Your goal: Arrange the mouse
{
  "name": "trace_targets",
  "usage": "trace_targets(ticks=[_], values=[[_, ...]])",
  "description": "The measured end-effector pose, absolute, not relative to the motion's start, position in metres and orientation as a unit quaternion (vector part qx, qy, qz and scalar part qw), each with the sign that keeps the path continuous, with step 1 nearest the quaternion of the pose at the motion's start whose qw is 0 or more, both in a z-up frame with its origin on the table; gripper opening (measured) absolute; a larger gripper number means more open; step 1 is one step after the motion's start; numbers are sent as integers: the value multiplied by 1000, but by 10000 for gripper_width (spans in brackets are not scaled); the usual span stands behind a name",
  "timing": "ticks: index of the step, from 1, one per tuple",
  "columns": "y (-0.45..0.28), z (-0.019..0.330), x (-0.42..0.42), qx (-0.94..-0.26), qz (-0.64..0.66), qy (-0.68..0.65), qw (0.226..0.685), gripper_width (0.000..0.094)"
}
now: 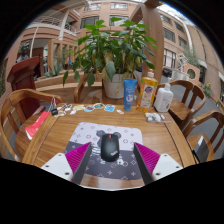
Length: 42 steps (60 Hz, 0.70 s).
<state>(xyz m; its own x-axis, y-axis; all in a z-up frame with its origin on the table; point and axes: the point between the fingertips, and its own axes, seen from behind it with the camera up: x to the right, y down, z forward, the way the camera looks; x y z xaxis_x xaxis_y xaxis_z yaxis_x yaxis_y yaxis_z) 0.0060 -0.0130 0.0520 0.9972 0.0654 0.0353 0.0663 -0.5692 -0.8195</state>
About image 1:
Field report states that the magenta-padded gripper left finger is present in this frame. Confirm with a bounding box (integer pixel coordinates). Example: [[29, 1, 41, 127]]
[[40, 141, 93, 185]]

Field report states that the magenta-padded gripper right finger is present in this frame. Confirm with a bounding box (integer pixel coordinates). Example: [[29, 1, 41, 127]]
[[133, 142, 184, 186]]

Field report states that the black computer mouse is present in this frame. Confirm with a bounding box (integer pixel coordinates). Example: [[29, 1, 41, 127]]
[[100, 133, 121, 163]]

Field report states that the grey printed mouse pad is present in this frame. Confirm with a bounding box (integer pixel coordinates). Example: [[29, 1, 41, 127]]
[[64, 121, 144, 181]]

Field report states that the black notebook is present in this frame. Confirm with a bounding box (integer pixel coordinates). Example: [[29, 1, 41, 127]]
[[192, 135, 211, 164]]

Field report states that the red plastic bag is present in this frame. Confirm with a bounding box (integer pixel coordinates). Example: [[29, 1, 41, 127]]
[[25, 111, 51, 140]]

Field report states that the clear plastic packet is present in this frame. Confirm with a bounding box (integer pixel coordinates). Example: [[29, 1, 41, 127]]
[[144, 112, 167, 123]]

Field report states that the cream sticker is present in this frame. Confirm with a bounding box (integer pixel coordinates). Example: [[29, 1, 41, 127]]
[[73, 104, 86, 112]]

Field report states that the wooden armchair with black notebook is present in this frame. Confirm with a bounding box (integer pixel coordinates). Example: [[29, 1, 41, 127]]
[[182, 109, 224, 164]]

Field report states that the white pump bottle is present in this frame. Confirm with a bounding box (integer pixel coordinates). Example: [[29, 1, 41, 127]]
[[153, 82, 175, 113]]

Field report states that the yellow dish soap bottle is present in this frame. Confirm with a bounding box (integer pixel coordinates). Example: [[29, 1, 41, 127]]
[[136, 69, 159, 114]]

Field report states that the wooden armchair with red bag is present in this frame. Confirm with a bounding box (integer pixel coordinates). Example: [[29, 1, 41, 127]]
[[0, 88, 64, 163]]

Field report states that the square blue sticker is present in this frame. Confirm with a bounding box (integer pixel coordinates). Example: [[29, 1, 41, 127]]
[[104, 104, 116, 113]]

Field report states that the blue tube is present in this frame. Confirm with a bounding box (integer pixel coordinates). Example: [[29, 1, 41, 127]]
[[123, 78, 138, 112]]

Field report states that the long wooden planter bench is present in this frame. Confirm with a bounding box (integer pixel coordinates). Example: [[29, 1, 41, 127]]
[[34, 71, 104, 93]]

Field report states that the yellow flowering plant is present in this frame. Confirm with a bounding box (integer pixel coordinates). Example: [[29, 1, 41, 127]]
[[203, 82, 213, 98]]

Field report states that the green plant in white pot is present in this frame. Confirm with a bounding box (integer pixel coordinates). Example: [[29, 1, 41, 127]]
[[62, 16, 158, 100]]

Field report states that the dark red wooden lectern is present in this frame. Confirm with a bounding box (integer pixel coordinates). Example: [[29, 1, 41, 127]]
[[7, 55, 46, 121]]

